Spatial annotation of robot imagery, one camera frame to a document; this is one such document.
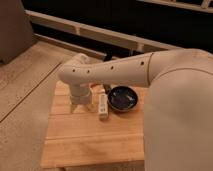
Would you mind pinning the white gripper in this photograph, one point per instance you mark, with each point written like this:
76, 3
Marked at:
80, 95

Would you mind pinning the white rectangular eraser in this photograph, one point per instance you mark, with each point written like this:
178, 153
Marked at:
103, 106

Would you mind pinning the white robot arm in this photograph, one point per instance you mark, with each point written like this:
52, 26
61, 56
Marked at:
178, 107

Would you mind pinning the orange carrot toy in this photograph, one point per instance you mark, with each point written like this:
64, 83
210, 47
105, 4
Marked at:
93, 85

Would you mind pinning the light wooden board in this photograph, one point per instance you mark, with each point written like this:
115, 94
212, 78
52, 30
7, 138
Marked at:
82, 138

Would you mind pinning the black marker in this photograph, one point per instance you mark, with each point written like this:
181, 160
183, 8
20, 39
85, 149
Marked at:
107, 88

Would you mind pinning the dark blue bowl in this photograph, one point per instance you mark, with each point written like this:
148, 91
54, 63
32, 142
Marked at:
122, 98

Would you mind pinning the grey sofa corner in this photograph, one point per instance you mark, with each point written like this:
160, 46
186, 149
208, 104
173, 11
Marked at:
16, 33

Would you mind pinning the white railing frame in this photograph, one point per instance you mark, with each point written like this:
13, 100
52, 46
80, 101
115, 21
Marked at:
139, 25

